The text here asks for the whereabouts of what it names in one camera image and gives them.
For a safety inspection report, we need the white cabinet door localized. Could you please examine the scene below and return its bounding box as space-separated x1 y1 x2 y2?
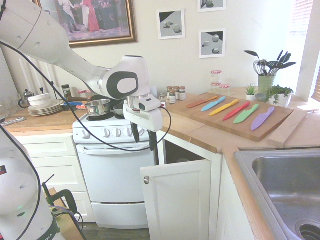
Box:
139 159 213 240

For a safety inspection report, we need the white ceramic bowl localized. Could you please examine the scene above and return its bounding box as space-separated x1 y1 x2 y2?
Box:
27 93 52 108

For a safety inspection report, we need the blue plastic knife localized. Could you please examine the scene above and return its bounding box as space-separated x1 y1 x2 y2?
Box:
200 96 227 113

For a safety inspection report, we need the white grey wrist camera box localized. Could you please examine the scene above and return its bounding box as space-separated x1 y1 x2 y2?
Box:
138 97 162 112

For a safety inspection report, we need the grey print cut off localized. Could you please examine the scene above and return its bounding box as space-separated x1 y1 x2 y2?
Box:
197 0 227 13

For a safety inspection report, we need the white stove with oven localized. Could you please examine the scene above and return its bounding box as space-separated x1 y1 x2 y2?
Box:
72 109 162 230

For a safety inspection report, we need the large wooden cutting board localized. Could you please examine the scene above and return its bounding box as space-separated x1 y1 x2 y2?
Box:
172 92 295 143

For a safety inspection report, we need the yellow plastic knife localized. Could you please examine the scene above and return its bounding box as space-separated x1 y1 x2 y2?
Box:
208 98 240 117

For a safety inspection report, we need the stainless steel sink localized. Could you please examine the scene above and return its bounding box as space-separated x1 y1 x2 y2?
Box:
233 147 320 240

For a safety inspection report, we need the black slotted turner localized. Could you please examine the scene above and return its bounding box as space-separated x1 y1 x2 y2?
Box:
276 49 292 64

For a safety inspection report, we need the gold framed painting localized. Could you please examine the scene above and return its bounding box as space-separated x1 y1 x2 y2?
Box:
34 0 139 49

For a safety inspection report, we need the black clamp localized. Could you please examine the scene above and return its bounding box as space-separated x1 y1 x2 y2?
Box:
41 174 78 218

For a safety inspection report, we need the glass french press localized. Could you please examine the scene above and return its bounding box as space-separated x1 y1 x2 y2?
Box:
17 88 36 110

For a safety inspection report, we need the white window blind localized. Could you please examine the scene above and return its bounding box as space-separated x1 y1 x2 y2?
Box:
288 0 315 36

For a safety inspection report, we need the stack of white plates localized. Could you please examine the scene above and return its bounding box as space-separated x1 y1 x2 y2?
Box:
27 99 65 117

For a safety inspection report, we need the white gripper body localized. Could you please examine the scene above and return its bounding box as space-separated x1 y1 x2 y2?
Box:
122 102 164 133

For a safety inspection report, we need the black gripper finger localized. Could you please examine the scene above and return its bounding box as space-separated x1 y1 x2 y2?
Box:
130 121 140 144
148 129 158 152

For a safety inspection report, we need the black slotted spoon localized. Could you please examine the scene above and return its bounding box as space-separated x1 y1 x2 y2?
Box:
264 60 282 77

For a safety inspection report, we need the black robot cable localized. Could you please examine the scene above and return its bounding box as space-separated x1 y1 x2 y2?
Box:
0 41 173 240

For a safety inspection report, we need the red plastic knife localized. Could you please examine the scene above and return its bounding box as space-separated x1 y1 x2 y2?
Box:
222 101 251 122

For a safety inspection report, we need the clear drinking glass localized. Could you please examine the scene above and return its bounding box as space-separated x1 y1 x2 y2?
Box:
0 96 20 117

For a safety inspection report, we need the white base cabinet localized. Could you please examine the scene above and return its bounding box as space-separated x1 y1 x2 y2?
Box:
156 132 253 240

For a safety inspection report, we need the trailing plant white pot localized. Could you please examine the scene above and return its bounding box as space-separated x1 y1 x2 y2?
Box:
264 85 295 108

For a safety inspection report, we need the small grey dish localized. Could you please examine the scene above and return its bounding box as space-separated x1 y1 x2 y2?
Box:
255 92 269 103

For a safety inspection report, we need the blue handled tool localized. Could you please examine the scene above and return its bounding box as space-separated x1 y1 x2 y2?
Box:
59 99 87 111

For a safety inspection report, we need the green plastic knife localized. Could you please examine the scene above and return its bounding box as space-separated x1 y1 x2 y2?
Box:
232 103 260 125

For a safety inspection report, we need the green utensil holder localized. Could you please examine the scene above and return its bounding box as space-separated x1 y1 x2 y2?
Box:
257 74 276 95

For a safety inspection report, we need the white remote control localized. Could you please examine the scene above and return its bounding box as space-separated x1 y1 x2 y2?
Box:
1 116 27 126

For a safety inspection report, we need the stainless steel pot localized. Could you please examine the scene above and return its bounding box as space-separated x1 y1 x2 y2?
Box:
84 99 112 117

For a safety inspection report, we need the grey bowl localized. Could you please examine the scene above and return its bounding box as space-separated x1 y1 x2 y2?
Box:
112 104 126 116

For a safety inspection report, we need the glass jar red checkered lid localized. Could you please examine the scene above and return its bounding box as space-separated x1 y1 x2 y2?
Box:
210 81 222 95
76 89 93 99
210 69 223 85
219 83 231 97

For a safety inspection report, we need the grey print with cube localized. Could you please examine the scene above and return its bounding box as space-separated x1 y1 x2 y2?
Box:
156 9 186 41

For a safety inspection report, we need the light wooden plank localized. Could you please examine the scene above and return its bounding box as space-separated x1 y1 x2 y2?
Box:
267 108 308 148

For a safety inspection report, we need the dark jar black lid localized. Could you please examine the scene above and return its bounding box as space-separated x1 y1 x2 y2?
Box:
61 84 72 100

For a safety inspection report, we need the orange plastic knife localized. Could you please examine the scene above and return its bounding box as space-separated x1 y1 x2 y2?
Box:
186 95 219 109

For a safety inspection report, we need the metal whisk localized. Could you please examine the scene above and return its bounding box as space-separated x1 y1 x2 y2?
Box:
252 59 266 76

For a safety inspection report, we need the small succulent white pot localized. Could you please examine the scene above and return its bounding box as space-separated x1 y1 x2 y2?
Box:
244 83 258 102

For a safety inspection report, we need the white drawer cabinet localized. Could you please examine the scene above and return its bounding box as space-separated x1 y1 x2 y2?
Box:
9 132 97 223

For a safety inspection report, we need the grey print with sphere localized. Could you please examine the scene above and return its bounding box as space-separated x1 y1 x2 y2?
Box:
198 27 227 59

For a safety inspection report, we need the purple plastic knife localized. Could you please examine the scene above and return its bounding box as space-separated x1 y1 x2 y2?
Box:
250 106 275 132

